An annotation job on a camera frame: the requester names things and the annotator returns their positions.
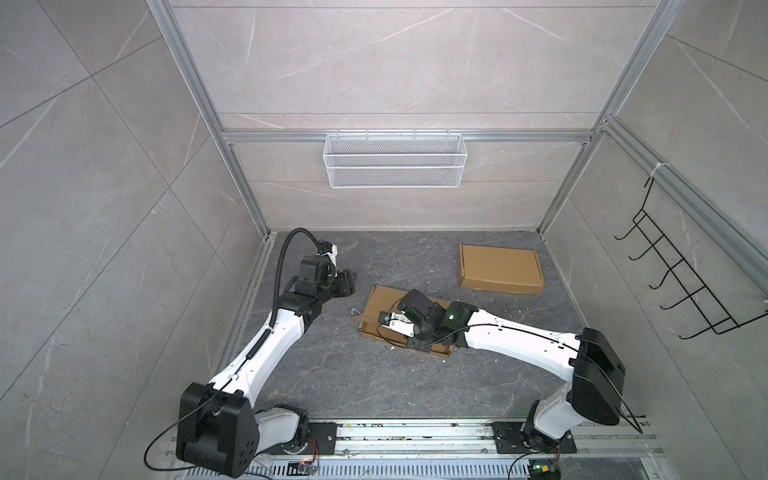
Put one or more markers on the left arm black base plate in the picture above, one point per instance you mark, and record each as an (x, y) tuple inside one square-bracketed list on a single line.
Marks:
[(320, 437)]

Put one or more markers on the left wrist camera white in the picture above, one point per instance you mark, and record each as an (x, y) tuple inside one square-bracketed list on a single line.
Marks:
[(330, 249)]

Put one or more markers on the black wire hook rack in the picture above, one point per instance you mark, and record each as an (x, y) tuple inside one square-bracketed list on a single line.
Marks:
[(695, 291)]

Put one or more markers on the white wire mesh basket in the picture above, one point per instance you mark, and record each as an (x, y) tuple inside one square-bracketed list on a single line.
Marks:
[(369, 161)]

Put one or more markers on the white zip tie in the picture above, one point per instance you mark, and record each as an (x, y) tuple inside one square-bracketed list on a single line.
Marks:
[(656, 167)]

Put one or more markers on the brown cardboard box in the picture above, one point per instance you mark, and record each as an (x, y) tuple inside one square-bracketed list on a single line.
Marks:
[(411, 320), (500, 270)]

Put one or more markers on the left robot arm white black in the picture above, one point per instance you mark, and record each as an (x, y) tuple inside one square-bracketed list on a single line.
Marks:
[(218, 428)]

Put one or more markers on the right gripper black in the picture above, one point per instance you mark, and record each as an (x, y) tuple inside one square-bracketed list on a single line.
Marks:
[(418, 345)]

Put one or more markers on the aluminium frame profiles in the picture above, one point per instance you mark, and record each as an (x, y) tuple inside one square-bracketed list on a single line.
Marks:
[(742, 250)]

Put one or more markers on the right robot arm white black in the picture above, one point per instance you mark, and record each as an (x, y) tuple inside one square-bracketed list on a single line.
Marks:
[(592, 374)]

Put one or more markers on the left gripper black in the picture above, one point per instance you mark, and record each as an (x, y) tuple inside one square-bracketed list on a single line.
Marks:
[(346, 281)]

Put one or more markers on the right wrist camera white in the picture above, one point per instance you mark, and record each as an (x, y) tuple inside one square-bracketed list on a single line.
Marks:
[(397, 322)]

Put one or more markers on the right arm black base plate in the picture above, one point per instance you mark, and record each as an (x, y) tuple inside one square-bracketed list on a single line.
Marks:
[(520, 438)]

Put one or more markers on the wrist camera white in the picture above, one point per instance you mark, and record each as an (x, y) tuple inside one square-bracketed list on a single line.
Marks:
[(397, 322), (330, 249)]

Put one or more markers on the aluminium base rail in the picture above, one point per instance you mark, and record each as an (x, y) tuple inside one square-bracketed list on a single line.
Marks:
[(463, 448)]

